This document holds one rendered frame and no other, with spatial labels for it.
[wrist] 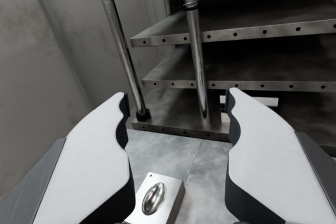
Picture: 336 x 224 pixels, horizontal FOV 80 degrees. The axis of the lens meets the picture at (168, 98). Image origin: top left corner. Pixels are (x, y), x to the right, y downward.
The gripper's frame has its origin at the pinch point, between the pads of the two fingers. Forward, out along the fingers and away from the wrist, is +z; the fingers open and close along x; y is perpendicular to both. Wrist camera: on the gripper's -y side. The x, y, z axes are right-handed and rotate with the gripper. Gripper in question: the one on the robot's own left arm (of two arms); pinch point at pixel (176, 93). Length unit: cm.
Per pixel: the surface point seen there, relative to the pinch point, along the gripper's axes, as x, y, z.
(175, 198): -2, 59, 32
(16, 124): -135, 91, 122
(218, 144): 19, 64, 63
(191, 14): 7, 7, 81
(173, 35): -1, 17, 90
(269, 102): 44, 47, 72
